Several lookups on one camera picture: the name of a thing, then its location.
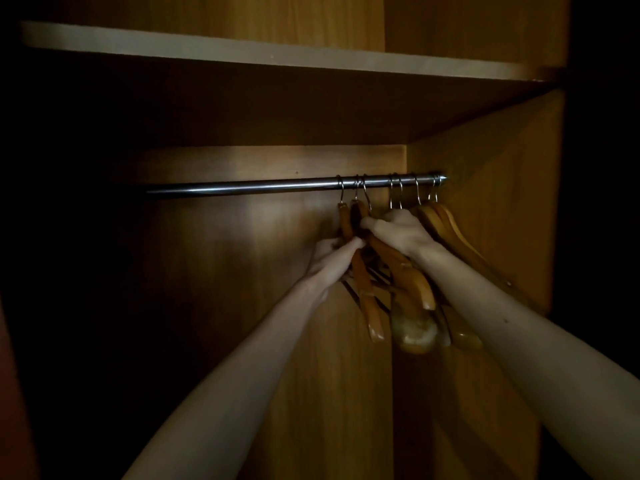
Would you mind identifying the wooden wardrobe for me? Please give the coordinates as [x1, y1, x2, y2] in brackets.
[0, 0, 640, 480]

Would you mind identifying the metal clothes rod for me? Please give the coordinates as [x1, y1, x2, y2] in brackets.
[145, 173, 449, 198]

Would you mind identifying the person's right forearm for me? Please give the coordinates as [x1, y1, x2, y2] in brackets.
[413, 242, 640, 480]

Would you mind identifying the wooden wardrobe shelf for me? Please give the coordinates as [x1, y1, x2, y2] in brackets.
[19, 21, 567, 146]

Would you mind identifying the brown wooden coat hanger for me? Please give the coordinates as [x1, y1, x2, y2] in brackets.
[350, 175, 437, 311]
[336, 176, 388, 344]

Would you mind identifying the person's left forearm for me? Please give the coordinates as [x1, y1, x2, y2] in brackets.
[122, 278, 331, 480]

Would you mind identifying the row of wooden hangers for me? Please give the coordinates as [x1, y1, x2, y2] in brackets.
[387, 173, 547, 355]

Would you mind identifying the person's left hand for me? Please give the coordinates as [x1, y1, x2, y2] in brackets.
[302, 237, 366, 301]

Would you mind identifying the person's right hand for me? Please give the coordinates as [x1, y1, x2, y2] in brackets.
[360, 209, 442, 261]

